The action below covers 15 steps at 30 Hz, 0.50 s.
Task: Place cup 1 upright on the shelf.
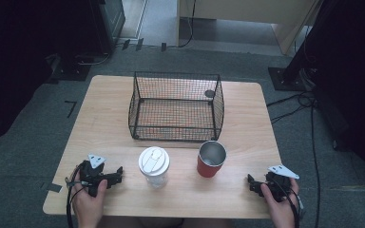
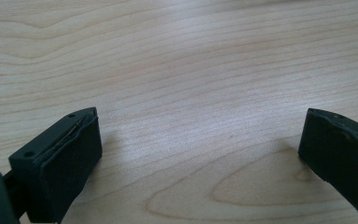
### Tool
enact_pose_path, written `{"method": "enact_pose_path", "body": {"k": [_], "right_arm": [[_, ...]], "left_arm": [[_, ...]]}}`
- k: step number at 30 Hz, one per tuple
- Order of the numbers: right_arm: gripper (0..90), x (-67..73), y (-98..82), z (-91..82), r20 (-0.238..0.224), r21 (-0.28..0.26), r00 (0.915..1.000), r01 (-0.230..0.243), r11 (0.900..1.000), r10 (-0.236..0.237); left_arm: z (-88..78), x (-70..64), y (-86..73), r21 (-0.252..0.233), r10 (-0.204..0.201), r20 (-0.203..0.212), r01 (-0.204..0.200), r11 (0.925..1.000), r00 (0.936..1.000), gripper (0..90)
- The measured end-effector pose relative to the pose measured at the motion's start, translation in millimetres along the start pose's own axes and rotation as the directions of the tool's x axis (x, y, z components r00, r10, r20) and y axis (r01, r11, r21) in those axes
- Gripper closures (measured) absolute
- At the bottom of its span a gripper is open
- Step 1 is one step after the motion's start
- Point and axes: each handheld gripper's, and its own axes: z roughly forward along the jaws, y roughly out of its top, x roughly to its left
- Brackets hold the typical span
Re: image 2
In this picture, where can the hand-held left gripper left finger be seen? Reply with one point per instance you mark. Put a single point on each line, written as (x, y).
(62, 161)

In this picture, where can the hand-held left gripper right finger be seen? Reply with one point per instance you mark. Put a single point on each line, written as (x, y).
(338, 149)

